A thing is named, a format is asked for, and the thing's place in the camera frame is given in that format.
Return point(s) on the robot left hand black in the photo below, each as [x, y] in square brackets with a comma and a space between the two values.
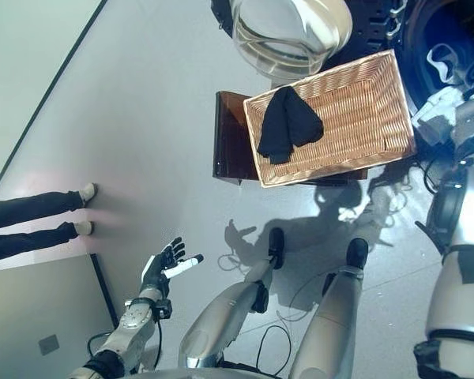
[156, 272]

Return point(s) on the white garment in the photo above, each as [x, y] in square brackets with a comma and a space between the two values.
[434, 110]

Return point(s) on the robot left arm silver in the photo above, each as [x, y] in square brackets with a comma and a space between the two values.
[130, 327]

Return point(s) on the robot right arm silver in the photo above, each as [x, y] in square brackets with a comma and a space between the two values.
[458, 300]

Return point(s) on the robot left leg silver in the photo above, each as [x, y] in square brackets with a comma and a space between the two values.
[221, 320]

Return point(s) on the robot leg silver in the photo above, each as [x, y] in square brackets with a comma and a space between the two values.
[221, 320]
[328, 323]

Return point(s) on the robot torso grey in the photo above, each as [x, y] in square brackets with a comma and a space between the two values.
[229, 373]

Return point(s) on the brown amber acrylic stool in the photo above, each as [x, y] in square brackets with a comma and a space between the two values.
[233, 138]

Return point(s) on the robot right leg silver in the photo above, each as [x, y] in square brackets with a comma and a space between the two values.
[328, 323]

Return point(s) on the black garment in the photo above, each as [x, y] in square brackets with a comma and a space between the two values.
[284, 126]

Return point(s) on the flat rectangular wicker basket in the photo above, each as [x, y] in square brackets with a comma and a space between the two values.
[359, 118]

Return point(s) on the round glass washer door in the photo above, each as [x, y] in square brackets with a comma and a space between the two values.
[292, 31]

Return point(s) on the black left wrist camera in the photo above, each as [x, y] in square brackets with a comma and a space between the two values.
[163, 308]

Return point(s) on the grey wall socket plate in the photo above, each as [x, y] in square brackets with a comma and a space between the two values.
[49, 344]

